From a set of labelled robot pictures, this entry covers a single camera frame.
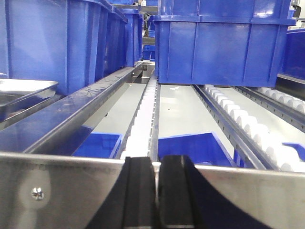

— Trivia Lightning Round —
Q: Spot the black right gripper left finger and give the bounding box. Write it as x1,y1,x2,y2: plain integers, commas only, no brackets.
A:
86,157,156,229

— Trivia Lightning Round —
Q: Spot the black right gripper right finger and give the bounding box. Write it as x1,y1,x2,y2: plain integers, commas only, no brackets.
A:
158,155,268,229

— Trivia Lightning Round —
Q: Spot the silver metal tray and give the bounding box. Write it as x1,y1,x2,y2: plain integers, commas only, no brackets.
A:
0,79,59,121

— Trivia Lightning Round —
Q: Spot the small blue bin lower centre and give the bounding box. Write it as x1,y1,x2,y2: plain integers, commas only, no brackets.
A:
158,132,236,167

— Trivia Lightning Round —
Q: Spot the small blue bin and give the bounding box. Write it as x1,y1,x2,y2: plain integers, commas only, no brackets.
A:
72,132,122,159
158,132,236,167

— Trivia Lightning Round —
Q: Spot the white roller track centre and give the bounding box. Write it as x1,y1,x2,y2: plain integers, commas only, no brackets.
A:
120,76,157,160

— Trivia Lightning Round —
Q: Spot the white roller track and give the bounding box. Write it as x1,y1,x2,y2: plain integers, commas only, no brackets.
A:
120,76,157,160
193,85,305,172

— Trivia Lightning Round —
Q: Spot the small blue bin lower left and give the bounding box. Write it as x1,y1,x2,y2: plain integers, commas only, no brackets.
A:
72,132,122,159

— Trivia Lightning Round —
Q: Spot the white roller track right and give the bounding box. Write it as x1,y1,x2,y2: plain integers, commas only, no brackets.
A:
193,85,305,172

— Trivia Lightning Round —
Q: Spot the large blue bin right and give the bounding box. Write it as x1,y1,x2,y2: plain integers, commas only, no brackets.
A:
154,0,295,87

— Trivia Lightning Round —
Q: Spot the large blue bin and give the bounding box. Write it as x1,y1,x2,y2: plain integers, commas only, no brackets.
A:
154,0,295,87
0,0,127,95

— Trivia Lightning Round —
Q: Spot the large blue bin left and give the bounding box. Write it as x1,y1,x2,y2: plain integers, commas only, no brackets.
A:
0,0,127,95

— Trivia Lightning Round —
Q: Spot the silver rail screw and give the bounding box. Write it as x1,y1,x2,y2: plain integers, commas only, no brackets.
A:
31,187,44,200

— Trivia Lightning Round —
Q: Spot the steel shelf front rail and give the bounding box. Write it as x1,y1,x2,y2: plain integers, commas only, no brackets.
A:
0,153,305,229

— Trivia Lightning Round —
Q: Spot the steel lane divider rail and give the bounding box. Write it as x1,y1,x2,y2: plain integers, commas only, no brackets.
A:
0,62,142,154

